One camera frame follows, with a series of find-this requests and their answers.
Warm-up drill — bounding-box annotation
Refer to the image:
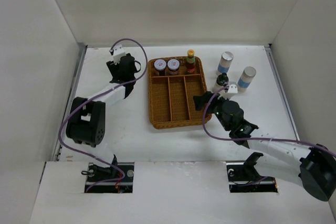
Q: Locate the brown wicker divided basket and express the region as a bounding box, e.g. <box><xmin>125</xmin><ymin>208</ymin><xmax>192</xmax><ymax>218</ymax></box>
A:
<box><xmin>147</xmin><ymin>56</ymin><xmax>207</xmax><ymax>129</ymax></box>

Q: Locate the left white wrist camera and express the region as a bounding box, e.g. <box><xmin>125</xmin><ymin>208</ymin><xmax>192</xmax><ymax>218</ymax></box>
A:
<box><xmin>109</xmin><ymin>44</ymin><xmax>127</xmax><ymax>65</ymax></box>

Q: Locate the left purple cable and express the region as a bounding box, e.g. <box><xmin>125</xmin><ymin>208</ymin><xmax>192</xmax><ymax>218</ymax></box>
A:
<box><xmin>58</xmin><ymin>38</ymin><xmax>148</xmax><ymax>192</ymax></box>

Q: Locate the white-lid brown sauce jar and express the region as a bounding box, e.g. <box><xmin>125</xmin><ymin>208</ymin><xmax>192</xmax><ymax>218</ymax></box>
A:
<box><xmin>167</xmin><ymin>59</ymin><xmax>180</xmax><ymax>75</ymax></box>

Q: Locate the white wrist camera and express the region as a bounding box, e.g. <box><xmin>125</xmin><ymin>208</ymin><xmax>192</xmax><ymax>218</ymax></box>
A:
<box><xmin>109</xmin><ymin>44</ymin><xmax>127</xmax><ymax>65</ymax></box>
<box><xmin>224</xmin><ymin>81</ymin><xmax>238</xmax><ymax>97</ymax></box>

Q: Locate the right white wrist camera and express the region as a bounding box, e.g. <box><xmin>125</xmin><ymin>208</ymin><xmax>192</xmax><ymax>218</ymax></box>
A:
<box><xmin>224</xmin><ymin>81</ymin><xmax>238</xmax><ymax>97</ymax></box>

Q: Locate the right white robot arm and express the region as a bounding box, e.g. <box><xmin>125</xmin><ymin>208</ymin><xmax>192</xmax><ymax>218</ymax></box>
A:
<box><xmin>193</xmin><ymin>91</ymin><xmax>335</xmax><ymax>201</ymax></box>

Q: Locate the white-lid dark sauce jar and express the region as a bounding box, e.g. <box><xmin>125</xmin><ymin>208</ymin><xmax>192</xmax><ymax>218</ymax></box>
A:
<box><xmin>154</xmin><ymin>59</ymin><xmax>166</xmax><ymax>76</ymax></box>

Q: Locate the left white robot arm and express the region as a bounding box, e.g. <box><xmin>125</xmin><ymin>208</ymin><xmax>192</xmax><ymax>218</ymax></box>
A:
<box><xmin>66</xmin><ymin>53</ymin><xmax>141</xmax><ymax>148</ymax></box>

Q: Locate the silver-cap blue-label grain jar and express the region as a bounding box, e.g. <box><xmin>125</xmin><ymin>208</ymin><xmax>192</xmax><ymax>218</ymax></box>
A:
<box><xmin>237</xmin><ymin>66</ymin><xmax>256</xmax><ymax>92</ymax></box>

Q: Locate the black-top white powder shaker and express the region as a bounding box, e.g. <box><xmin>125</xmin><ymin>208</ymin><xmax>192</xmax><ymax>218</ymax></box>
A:
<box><xmin>213</xmin><ymin>73</ymin><xmax>229</xmax><ymax>93</ymax></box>

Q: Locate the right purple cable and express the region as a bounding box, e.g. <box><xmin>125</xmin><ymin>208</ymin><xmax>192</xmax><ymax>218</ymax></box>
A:
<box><xmin>202</xmin><ymin>84</ymin><xmax>336</xmax><ymax>156</ymax></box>

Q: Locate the purple cable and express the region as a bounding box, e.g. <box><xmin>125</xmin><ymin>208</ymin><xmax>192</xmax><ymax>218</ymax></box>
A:
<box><xmin>202</xmin><ymin>84</ymin><xmax>336</xmax><ymax>156</ymax></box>
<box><xmin>58</xmin><ymin>38</ymin><xmax>148</xmax><ymax>192</ymax></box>

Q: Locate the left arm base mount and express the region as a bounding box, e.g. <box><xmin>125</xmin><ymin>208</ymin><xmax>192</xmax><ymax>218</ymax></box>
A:
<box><xmin>81</xmin><ymin>163</ymin><xmax>135</xmax><ymax>194</ymax></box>

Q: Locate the red chili sauce bottle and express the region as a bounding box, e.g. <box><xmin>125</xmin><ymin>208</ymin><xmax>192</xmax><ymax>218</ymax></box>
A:
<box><xmin>185</xmin><ymin>49</ymin><xmax>196</xmax><ymax>74</ymax></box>

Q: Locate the silver-cap blue-label tall jar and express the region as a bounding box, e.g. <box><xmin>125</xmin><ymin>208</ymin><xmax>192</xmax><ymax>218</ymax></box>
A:
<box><xmin>216</xmin><ymin>51</ymin><xmax>234</xmax><ymax>76</ymax></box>

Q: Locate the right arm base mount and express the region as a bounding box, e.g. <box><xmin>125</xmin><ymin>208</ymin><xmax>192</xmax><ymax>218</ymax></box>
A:
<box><xmin>226</xmin><ymin>152</ymin><xmax>278</xmax><ymax>193</ymax></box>

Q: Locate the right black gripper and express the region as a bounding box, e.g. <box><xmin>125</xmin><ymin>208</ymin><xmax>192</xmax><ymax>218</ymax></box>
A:
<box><xmin>193</xmin><ymin>91</ymin><xmax>232</xmax><ymax>131</ymax></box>

